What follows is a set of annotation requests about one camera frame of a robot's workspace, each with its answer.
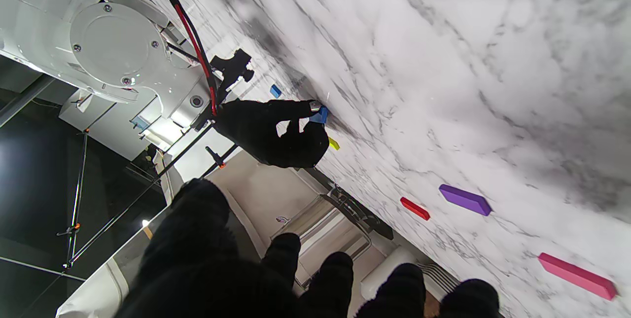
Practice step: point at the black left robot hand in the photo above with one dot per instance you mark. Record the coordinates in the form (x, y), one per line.
(197, 268)

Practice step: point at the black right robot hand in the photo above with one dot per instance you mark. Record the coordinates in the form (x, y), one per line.
(251, 128)

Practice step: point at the blue domino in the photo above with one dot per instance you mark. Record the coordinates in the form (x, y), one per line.
(320, 116)
(275, 91)

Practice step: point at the yellow domino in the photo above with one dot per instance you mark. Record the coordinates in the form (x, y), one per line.
(334, 143)

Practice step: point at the black tripod stand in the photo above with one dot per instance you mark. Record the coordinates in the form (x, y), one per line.
(76, 199)

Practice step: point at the red domino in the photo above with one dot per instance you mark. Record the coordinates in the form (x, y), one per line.
(414, 208)

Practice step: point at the purple domino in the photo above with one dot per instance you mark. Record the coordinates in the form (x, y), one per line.
(465, 199)

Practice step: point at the pink domino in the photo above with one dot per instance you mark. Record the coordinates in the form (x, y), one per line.
(577, 275)

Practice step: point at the black right wrist camera bracket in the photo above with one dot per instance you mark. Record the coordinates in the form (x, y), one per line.
(231, 66)

